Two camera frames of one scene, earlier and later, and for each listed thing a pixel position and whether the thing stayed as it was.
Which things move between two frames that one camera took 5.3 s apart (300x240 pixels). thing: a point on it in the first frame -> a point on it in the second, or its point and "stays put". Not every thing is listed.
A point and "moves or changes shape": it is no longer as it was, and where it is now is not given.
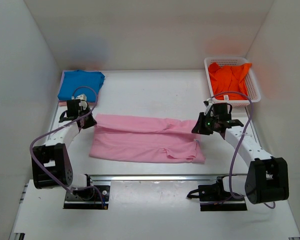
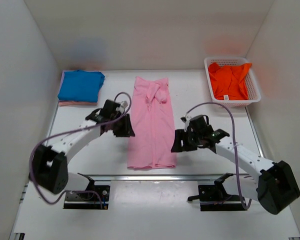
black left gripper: (92, 122) -> (127, 130)
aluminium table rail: (155, 178) stays put
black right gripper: (199, 128) -> (180, 135)
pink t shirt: (145, 138) moves or changes shape
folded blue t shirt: (74, 83) stays put
